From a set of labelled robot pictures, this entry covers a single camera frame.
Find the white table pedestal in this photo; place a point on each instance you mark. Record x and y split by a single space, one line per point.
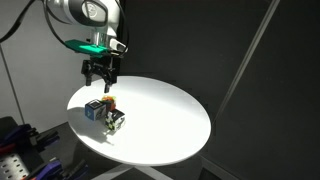
133 171

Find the black and white printed cube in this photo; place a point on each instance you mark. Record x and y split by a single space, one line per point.
115 120

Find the purple clamp with orange tip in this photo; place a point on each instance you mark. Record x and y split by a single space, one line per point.
20 135
50 168

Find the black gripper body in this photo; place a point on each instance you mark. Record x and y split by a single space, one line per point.
100 66

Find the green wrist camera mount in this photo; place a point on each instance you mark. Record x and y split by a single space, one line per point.
87 47

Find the orange yellow maroon printed cube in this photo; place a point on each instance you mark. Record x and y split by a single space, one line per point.
110 101

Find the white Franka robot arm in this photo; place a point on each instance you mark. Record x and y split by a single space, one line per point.
86 11

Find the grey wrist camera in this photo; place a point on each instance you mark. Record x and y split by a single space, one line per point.
118 45

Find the grey wall panel frame strip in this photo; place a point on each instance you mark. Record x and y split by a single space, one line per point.
246 60

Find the blue and white printed cube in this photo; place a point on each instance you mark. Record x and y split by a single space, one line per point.
94 110

